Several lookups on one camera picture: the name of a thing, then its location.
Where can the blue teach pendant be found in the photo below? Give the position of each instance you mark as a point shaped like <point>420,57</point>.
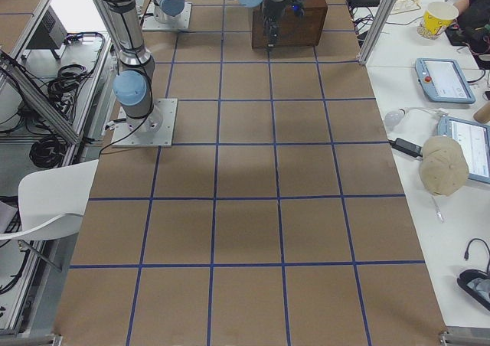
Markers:
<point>443,81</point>
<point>473,138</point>

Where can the blue teach pendant upper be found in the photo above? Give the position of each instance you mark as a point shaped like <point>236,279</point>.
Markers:
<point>443,81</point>

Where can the dark brown wooden drawer cabinet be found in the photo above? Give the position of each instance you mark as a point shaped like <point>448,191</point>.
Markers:
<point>293,31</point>

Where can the beige baseball cap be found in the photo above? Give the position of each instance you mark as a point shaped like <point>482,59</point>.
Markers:
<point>444,169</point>

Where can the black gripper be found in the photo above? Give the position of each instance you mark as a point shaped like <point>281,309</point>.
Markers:
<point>270,8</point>

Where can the white light bulb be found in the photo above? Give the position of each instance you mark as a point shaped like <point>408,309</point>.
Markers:
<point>394,118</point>

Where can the yellow popcorn paper cup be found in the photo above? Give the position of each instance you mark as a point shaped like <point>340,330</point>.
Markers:
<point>437,17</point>

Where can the grey electronics box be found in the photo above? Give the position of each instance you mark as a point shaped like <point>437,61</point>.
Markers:
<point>50,35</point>

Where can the black power adapter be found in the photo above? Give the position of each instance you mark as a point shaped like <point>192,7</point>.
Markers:
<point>406,147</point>

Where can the blue teach pendant lower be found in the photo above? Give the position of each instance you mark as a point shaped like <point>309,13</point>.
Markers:
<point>473,138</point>

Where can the aluminium frame post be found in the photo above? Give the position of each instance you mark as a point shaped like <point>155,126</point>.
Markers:
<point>375,30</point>

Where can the white plastic chair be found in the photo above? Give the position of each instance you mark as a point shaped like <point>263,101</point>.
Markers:
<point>52,202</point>

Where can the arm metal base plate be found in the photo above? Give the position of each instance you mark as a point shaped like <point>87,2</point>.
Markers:
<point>157,130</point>
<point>181,24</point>

